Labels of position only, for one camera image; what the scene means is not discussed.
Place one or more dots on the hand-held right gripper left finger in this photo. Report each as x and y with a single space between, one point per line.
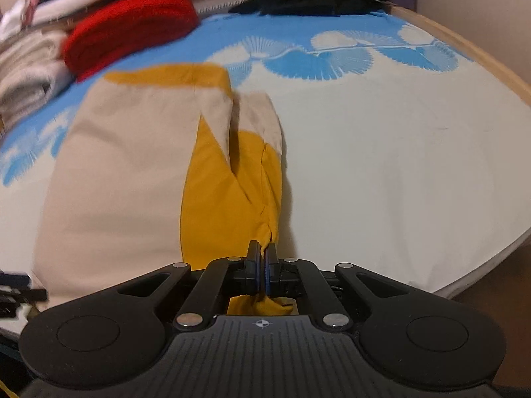
258 265

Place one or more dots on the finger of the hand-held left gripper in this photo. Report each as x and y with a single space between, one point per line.
25 295
14 280

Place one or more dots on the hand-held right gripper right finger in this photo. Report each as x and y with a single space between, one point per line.
270 265

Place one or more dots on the beige and yellow hooded jacket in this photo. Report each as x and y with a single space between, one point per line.
124 174

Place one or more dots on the blue and white printed bedsheet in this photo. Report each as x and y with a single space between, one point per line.
394 174

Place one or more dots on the white textured folded quilt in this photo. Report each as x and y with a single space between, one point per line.
29 91

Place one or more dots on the cream folded quilt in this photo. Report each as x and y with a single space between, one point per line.
29 49

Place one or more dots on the pink and white cloth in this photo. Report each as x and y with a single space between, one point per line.
18 12

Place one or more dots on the red folded blanket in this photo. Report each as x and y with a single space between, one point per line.
132 25

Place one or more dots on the wooden bed frame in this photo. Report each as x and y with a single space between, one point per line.
477 45

